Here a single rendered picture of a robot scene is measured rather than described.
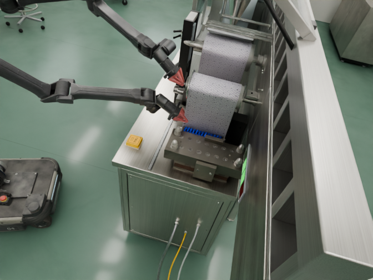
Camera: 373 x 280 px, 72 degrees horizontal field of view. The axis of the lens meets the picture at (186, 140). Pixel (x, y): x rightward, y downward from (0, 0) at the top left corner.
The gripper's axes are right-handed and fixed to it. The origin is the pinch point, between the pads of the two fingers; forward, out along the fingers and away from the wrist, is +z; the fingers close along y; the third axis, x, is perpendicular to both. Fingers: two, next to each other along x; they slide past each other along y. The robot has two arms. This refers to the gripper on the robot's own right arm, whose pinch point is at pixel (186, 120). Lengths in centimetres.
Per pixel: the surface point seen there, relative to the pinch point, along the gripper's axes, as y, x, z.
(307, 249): 81, 63, 0
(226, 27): -33, 36, -13
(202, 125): 0.2, 4.1, 7.6
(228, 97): -0.3, 26.5, 4.7
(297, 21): 14, 69, -6
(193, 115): 0.2, 5.8, 0.0
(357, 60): -376, 32, 244
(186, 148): 15.4, -1.1, 5.8
